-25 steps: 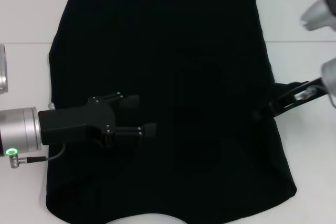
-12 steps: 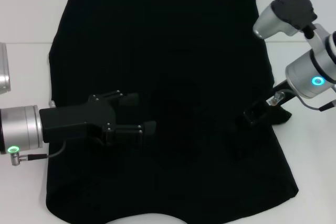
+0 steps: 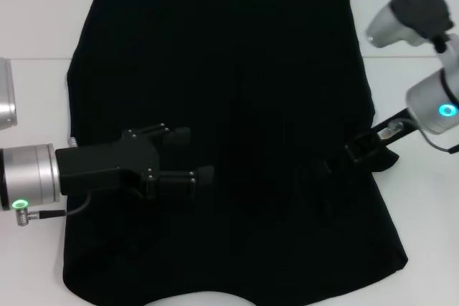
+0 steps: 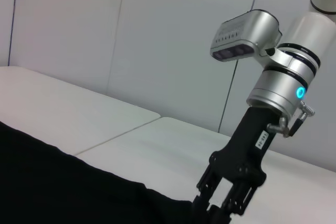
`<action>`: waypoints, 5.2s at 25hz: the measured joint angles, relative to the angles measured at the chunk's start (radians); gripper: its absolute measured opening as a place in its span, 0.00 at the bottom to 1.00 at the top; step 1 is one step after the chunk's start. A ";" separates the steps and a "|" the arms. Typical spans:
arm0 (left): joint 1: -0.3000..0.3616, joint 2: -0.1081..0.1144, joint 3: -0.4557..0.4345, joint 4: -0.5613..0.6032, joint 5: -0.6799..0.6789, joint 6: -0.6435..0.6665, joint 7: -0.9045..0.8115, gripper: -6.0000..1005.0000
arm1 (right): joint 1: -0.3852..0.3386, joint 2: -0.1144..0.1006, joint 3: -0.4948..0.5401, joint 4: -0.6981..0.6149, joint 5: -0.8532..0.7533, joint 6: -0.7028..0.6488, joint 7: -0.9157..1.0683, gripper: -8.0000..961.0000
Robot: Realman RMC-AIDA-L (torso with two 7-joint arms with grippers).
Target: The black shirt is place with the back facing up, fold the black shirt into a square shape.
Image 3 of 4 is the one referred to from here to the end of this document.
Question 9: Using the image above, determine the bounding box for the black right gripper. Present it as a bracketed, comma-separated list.
[321, 107, 420, 177]

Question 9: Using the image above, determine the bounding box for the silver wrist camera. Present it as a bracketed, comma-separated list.
[0, 57, 18, 131]
[365, 0, 455, 49]

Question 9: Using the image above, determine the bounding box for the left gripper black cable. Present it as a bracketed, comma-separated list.
[14, 193, 90, 227]

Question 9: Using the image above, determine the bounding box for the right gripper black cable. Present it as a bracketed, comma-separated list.
[417, 128, 459, 156]

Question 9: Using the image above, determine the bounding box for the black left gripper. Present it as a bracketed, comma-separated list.
[55, 123, 215, 201]

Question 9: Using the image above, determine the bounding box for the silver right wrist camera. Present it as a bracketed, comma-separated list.
[365, 0, 455, 49]

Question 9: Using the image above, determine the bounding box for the black shirt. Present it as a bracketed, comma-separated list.
[62, 0, 410, 306]

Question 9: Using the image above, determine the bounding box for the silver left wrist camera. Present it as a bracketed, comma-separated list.
[0, 57, 18, 131]

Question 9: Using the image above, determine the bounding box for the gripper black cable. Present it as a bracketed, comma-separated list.
[417, 128, 459, 156]
[14, 193, 90, 227]

